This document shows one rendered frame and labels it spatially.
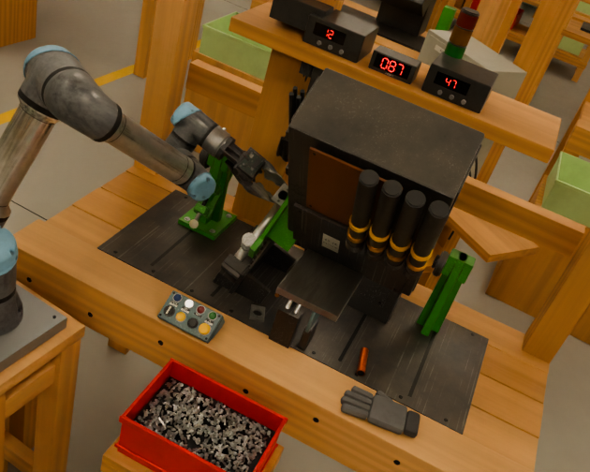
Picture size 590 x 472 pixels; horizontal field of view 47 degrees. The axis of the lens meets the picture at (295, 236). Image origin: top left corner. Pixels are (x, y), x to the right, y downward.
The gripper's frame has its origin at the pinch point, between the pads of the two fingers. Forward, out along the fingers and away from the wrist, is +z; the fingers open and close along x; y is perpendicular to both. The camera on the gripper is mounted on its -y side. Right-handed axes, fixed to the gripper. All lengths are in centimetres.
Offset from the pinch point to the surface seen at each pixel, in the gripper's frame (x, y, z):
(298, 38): 34.4, 7.6, -22.6
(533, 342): 17, -19, 85
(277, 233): -9.2, 3.9, 5.8
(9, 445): -105, -44, -18
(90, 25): 80, -354, -226
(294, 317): -23.5, 6.2, 22.5
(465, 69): 51, 19, 17
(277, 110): 22.6, -15.9, -18.0
